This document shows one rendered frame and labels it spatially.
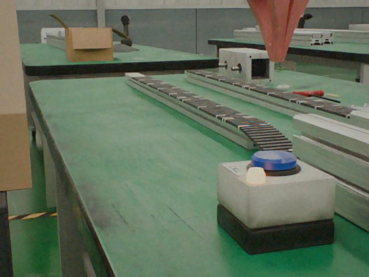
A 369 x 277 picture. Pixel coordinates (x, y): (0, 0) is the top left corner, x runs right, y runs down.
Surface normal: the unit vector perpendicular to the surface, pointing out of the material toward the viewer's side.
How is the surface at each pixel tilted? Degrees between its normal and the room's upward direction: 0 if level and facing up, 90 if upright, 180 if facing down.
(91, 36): 64
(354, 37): 90
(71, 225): 90
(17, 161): 90
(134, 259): 0
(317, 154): 90
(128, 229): 0
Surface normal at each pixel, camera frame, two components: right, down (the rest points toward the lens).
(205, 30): 0.30, 0.19
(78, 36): 0.23, -0.26
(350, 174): -0.96, 0.07
